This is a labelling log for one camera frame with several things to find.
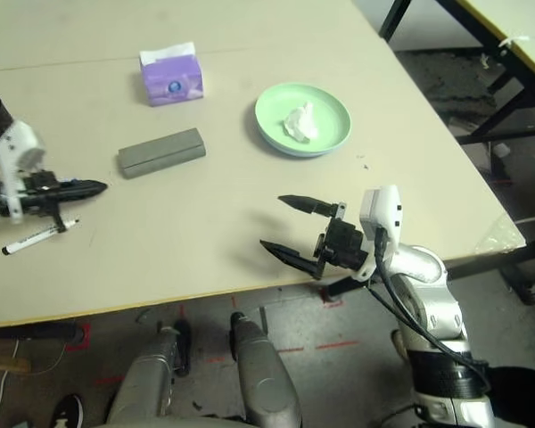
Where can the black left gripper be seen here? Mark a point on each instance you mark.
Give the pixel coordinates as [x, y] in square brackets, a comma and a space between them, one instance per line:
[42, 191]

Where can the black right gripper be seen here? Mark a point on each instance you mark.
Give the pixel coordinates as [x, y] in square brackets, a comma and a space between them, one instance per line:
[343, 245]

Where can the grey glasses case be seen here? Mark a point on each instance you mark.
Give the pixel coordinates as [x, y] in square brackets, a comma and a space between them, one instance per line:
[160, 153]

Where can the white tissue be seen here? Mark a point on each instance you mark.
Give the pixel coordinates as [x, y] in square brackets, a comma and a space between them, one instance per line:
[301, 122]

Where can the green plate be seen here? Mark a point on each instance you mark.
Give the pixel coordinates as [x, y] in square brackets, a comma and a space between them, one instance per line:
[272, 116]

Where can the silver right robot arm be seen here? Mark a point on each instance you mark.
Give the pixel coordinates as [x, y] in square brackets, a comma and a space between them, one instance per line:
[432, 303]

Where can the purple tissue pack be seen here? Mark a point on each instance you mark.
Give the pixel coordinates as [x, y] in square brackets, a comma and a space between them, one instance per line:
[171, 80]

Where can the white worn shoe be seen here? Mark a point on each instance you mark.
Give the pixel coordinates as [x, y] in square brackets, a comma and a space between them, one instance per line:
[399, 343]

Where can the grey robot right leg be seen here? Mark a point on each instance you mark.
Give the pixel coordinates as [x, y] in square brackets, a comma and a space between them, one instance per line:
[267, 379]

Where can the grey robot leg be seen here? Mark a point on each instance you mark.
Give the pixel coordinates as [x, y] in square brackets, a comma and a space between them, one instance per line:
[267, 379]
[147, 379]

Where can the brown wooden block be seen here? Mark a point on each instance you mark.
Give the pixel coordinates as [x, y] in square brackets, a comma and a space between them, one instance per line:
[4, 362]

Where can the clear plastic corner guard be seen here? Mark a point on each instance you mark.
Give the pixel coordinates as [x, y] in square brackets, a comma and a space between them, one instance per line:
[501, 236]

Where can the grey robot left leg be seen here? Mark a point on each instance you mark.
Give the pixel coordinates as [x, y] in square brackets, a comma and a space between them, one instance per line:
[147, 379]

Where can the black white sneaker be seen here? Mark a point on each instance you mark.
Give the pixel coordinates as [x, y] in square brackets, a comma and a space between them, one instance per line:
[67, 412]

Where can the black trouser leg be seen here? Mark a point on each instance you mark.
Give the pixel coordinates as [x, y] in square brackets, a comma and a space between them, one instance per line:
[521, 397]

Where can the yellow-edged neighbouring table top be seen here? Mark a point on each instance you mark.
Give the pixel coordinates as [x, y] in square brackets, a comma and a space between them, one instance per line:
[517, 31]

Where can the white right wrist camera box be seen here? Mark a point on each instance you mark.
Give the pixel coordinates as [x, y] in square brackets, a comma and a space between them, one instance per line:
[383, 209]

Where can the black table frame bar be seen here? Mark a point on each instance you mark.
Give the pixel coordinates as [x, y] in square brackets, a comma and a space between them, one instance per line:
[31, 332]
[495, 263]

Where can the neighbouring table metal frame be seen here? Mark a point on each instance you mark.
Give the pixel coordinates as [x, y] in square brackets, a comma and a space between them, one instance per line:
[495, 89]

